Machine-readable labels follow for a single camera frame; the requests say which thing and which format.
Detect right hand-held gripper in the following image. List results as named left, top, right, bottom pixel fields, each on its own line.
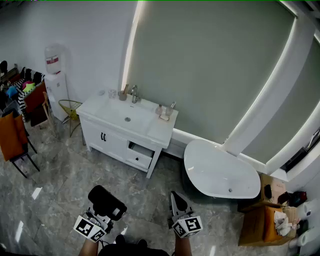
left=169, top=191, right=203, bottom=239

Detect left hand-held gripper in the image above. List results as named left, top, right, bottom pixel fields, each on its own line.
left=73, top=201, right=115, bottom=243

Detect white vanity sink cabinet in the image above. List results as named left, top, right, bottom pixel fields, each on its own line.
left=75, top=88, right=179, bottom=149

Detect person's left forearm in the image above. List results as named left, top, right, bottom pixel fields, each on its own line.
left=78, top=238, right=101, bottom=256

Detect person's right forearm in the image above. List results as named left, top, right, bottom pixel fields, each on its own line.
left=174, top=234, right=192, bottom=256

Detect person's left shoe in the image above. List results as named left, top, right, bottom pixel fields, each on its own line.
left=114, top=234, right=127, bottom=247

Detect white bathtub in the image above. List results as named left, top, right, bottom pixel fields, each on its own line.
left=183, top=139, right=262, bottom=200

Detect person's black shorts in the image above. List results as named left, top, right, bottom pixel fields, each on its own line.
left=98, top=243, right=171, bottom=256

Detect large cardboard box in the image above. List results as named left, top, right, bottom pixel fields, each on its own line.
left=238, top=204, right=298, bottom=248

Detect small cardboard box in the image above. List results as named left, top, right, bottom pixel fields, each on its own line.
left=259, top=173, right=288, bottom=206

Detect crumpled white cloth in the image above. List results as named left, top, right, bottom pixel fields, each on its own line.
left=273, top=211, right=301, bottom=237

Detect orange chair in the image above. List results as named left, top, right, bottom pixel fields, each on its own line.
left=0, top=111, right=41, bottom=179

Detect chrome faucet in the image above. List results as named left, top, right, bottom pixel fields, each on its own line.
left=129, top=84, right=142, bottom=104

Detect black red bag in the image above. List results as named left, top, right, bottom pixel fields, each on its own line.
left=277, top=191, right=308, bottom=208

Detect beige cup with wooden brush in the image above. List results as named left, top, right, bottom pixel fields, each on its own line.
left=118, top=84, right=130, bottom=102

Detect wooden folding chair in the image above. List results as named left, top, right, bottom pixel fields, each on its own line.
left=29, top=91, right=58, bottom=138

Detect white plastic appliance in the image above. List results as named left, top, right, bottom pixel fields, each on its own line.
left=289, top=198, right=320, bottom=250

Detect white water dispenser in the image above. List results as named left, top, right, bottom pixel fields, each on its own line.
left=44, top=72, right=70, bottom=123

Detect brown storage box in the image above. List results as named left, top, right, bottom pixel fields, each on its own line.
left=24, top=82, right=48, bottom=115

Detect narrow grey roller blind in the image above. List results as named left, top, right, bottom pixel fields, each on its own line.
left=241, top=32, right=320, bottom=165

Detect green pink toy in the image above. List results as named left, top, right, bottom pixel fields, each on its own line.
left=21, top=80, right=36, bottom=92

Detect blue toy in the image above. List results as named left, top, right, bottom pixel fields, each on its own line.
left=5, top=85, right=18, bottom=99

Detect striped black white cloth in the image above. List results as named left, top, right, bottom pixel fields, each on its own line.
left=14, top=66, right=46, bottom=122

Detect clear water bottle red label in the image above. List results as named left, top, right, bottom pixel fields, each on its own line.
left=44, top=43, right=66, bottom=75

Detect yellow wire basket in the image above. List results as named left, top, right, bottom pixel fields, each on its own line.
left=58, top=99, right=87, bottom=146

